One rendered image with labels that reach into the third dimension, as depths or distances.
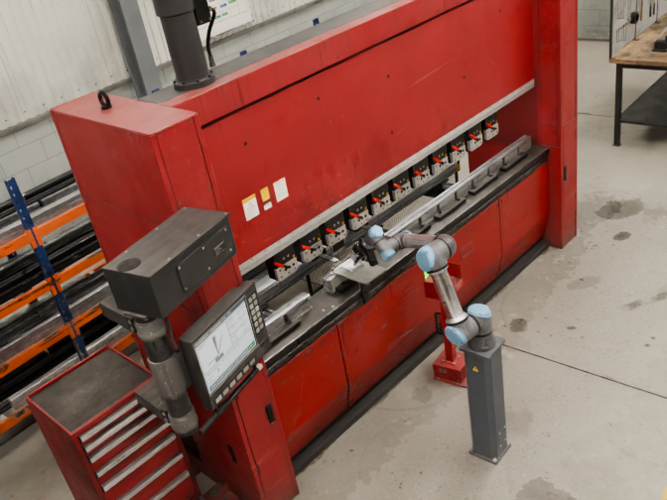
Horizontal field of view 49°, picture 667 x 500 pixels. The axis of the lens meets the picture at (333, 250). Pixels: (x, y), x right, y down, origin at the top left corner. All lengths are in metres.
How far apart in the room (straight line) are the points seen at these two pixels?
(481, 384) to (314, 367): 0.94
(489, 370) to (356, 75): 1.72
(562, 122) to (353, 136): 2.05
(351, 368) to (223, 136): 1.71
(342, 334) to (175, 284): 1.68
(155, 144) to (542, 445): 2.76
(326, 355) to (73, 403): 1.38
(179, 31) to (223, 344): 1.38
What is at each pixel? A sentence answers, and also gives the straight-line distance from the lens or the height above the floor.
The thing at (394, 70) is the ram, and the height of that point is 1.96.
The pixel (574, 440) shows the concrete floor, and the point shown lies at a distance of 4.55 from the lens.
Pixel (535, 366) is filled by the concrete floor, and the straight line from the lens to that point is 5.02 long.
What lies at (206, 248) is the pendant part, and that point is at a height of 1.88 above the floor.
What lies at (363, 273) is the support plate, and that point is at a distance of 4.22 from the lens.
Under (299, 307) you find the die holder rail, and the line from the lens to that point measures 4.16.
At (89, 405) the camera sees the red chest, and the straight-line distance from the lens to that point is 3.89.
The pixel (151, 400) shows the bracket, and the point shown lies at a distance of 3.38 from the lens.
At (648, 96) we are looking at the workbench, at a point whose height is 0.28.
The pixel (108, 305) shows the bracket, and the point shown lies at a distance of 3.16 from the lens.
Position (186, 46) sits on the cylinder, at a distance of 3.45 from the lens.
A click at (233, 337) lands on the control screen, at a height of 1.45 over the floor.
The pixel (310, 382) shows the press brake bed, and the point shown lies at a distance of 4.25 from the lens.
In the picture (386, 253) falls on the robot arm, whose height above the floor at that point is 1.23.
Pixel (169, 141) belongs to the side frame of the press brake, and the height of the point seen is 2.24.
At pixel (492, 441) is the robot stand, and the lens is 4.32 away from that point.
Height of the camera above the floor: 3.24
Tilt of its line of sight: 30 degrees down
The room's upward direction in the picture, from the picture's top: 11 degrees counter-clockwise
